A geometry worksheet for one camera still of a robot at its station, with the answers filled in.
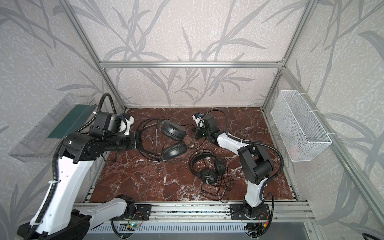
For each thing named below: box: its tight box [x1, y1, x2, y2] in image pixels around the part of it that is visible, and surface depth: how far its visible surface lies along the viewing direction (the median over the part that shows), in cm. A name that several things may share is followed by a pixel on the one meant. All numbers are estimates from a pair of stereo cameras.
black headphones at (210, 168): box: [188, 149, 232, 203], surface depth 84 cm
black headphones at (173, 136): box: [136, 119, 188, 162], surface depth 57 cm
